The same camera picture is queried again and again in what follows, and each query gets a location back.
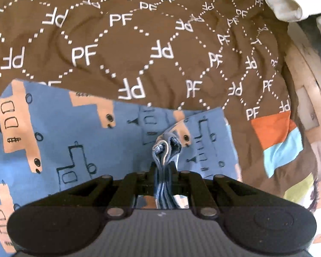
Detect blue printed pants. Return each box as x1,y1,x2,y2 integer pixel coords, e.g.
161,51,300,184
0,80,242,255

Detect wooden bed frame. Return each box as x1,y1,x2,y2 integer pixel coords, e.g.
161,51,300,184
284,19,321,247

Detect brown patterned blanket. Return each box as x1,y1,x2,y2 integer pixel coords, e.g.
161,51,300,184
0,0,319,212

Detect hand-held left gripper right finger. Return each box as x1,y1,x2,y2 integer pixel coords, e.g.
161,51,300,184
166,165,276,218

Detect orange and blue bedsheet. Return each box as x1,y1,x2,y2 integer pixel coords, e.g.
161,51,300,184
251,112,304,178

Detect yellow-green cloth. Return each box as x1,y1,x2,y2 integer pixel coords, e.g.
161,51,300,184
283,173,315,210

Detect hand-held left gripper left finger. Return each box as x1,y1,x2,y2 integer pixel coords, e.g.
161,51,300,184
47,165,161,218

